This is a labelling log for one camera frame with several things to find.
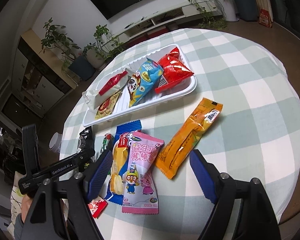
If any blue cake snack packet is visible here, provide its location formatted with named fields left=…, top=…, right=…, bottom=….
left=106, top=120, right=142, bottom=205

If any red white lychee candy packet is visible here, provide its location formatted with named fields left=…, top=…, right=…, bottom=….
left=88, top=196, right=108, bottom=219

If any black snack packet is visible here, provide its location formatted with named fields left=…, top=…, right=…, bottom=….
left=77, top=126, right=94, bottom=153

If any pink pororo snack packet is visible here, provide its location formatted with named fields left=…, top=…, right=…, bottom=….
left=122, top=131, right=164, bottom=215

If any green red snack packet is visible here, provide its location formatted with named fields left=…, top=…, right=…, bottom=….
left=98, top=133, right=114, bottom=157

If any orange snack stick packet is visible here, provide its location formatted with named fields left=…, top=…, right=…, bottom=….
left=155, top=98, right=223, bottom=179

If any gold red candy packet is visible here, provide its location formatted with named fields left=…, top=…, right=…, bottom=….
left=95, top=91, right=121, bottom=120

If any white red long snack bag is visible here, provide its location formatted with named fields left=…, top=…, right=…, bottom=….
left=82, top=68, right=129, bottom=111

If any blue shutiao chips bag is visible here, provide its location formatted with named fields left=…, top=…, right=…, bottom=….
left=128, top=58, right=163, bottom=108

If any person left hand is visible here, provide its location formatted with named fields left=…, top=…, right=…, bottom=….
left=21, top=195, right=33, bottom=223

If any white plastic bucket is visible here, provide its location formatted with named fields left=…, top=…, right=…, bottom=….
left=49, top=132, right=62, bottom=153

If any white plastic tray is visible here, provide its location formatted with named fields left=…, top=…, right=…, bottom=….
left=82, top=44, right=197, bottom=127

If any plant in white pot left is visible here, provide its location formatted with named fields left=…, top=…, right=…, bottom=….
left=82, top=43, right=105, bottom=70

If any vine plant on stand left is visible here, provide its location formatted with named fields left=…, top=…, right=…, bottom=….
left=94, top=24, right=124, bottom=61

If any tall plant dark pot left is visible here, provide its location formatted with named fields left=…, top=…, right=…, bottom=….
left=41, top=18, right=96, bottom=81

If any tall plant dark pot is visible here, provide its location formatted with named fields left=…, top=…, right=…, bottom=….
left=41, top=18, right=96, bottom=81
left=234, top=0, right=258, bottom=22

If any red storage box right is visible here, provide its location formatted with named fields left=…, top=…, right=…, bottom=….
left=147, top=27, right=169, bottom=39

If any red storage box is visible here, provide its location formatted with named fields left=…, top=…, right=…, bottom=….
left=147, top=27, right=169, bottom=39
left=127, top=36, right=148, bottom=48

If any red storage box left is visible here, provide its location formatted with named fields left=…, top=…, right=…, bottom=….
left=127, top=36, right=148, bottom=48

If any trailing vine plant right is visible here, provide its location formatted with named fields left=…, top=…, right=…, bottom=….
left=187, top=0, right=228, bottom=30

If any white tv console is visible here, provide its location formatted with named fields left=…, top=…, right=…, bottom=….
left=107, top=0, right=223, bottom=43

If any red paper bag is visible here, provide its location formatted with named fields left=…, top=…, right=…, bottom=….
left=258, top=9, right=273, bottom=28

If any tall plant dark pot right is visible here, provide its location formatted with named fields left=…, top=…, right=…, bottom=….
left=234, top=0, right=258, bottom=22

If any white wall cabinet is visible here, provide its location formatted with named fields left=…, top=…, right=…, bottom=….
left=11, top=48, right=73, bottom=118

